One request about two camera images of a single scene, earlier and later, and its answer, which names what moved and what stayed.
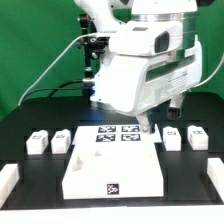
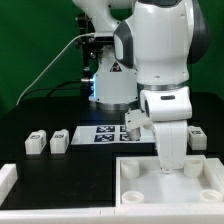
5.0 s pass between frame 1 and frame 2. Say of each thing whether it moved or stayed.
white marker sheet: stayed
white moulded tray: moved
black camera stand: stayed
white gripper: moved
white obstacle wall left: stayed
